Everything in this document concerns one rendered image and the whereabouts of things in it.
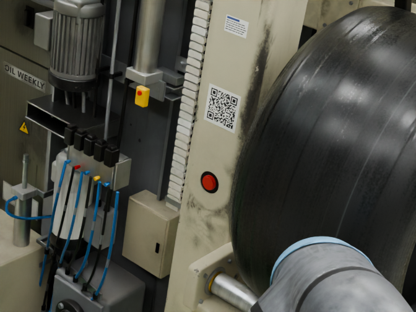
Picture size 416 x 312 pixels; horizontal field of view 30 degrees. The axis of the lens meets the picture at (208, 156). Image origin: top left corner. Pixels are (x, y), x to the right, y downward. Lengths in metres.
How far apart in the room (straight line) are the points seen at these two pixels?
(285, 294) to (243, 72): 0.63
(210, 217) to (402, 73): 0.55
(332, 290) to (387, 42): 0.54
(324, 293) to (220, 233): 0.78
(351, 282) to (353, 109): 0.41
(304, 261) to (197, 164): 0.70
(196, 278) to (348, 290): 0.72
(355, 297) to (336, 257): 0.09
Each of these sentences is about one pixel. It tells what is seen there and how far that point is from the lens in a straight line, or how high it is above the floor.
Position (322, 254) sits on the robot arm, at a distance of 0.87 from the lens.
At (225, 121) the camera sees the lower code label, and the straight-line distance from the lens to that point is 1.46.
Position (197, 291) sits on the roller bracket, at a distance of 1.49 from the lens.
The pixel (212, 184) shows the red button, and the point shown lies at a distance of 1.51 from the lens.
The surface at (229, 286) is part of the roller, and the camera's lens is 1.49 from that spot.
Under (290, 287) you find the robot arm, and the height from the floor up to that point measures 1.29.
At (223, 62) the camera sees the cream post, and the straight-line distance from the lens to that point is 1.44.
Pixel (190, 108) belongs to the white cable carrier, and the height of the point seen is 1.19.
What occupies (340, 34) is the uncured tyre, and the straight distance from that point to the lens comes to 1.25.
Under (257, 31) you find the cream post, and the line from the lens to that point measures 1.38.
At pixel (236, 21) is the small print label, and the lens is 1.40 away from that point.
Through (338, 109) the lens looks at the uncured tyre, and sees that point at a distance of 1.16.
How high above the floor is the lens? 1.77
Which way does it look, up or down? 26 degrees down
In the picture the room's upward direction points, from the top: 10 degrees clockwise
